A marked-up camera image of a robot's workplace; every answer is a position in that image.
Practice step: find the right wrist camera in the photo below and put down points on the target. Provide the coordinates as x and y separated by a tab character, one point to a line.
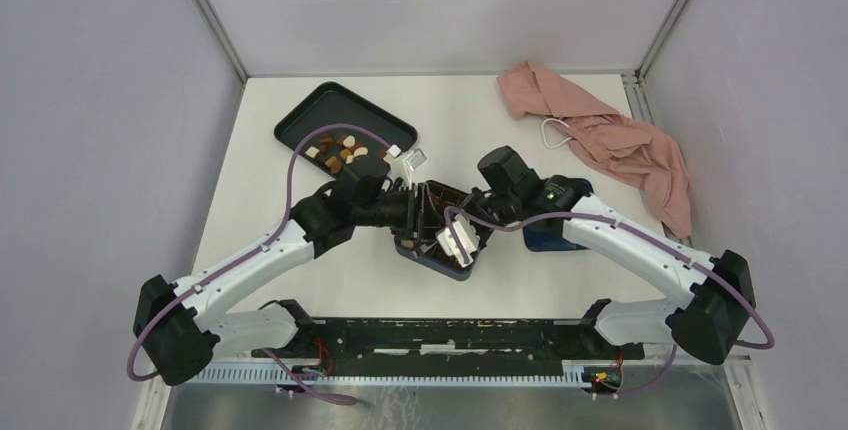
459	240

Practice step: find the black plastic tray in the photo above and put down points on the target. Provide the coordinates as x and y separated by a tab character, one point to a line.
351	126

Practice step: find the blue chocolate box with insert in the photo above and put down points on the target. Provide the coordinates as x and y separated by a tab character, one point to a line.
435	259

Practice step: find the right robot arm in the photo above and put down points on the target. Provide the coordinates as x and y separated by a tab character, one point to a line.
706	300

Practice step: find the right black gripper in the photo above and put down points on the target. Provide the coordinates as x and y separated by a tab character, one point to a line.
471	198

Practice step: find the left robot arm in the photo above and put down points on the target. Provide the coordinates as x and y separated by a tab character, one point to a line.
184	325

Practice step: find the white slotted cable duct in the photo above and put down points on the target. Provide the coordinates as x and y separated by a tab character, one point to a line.
272	374

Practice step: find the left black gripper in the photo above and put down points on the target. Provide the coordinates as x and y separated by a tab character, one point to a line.
425	217

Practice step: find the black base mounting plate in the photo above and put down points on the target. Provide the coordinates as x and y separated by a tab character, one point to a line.
348	347

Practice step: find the pink cloth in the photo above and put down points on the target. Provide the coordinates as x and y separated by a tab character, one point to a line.
633	152

